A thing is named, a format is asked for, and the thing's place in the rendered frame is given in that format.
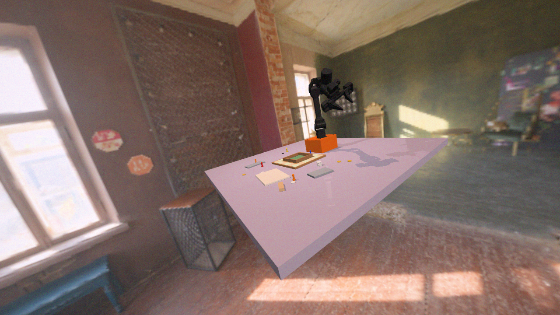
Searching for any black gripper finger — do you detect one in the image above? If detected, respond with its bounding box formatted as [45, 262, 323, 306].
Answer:
[344, 88, 353, 103]
[328, 100, 343, 111]

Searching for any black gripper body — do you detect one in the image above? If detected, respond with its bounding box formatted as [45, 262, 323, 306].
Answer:
[321, 82, 353, 113]

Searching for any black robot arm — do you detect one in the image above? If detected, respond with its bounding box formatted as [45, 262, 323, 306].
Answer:
[308, 68, 340, 138]

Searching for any beige rectangular sheet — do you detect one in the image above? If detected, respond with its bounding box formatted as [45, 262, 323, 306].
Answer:
[255, 168, 290, 186]

